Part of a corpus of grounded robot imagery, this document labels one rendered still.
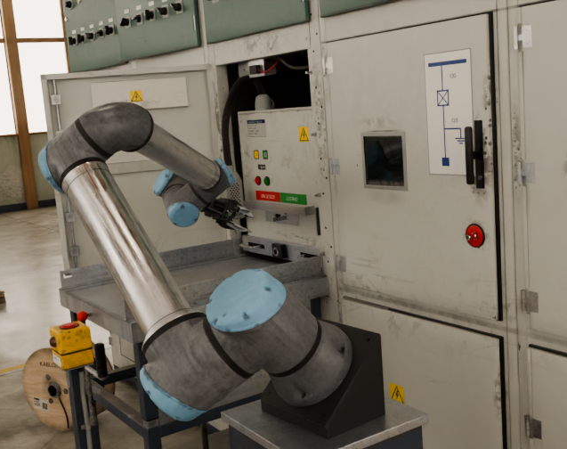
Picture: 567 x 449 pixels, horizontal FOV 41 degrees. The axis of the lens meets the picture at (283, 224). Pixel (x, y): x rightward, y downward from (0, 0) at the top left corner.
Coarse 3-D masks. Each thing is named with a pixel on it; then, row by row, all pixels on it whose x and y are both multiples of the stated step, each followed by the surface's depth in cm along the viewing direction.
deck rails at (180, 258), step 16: (160, 256) 273; (176, 256) 277; (192, 256) 280; (208, 256) 284; (224, 256) 288; (64, 272) 254; (80, 272) 257; (96, 272) 260; (272, 272) 234; (288, 272) 238; (304, 272) 241; (320, 272) 245; (64, 288) 254; (80, 288) 254; (192, 288) 219; (208, 288) 222; (192, 304) 219; (128, 320) 208
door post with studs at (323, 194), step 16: (320, 64) 230; (320, 80) 231; (320, 96) 232; (320, 112) 233; (320, 128) 234; (320, 144) 236; (320, 160) 237; (320, 176) 238; (320, 192) 240; (320, 208) 241; (320, 224) 243; (336, 304) 241; (336, 320) 243
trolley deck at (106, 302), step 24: (216, 264) 279; (240, 264) 275; (264, 264) 272; (96, 288) 254; (288, 288) 234; (312, 288) 240; (96, 312) 228; (120, 312) 220; (120, 336) 214; (144, 336) 208
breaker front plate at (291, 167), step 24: (240, 120) 281; (264, 120) 268; (288, 120) 256; (240, 144) 284; (264, 144) 270; (288, 144) 258; (312, 144) 246; (288, 168) 260; (312, 168) 248; (288, 192) 262; (312, 192) 250; (264, 216) 277; (288, 216) 264; (312, 216) 252; (288, 240) 266; (312, 240) 254
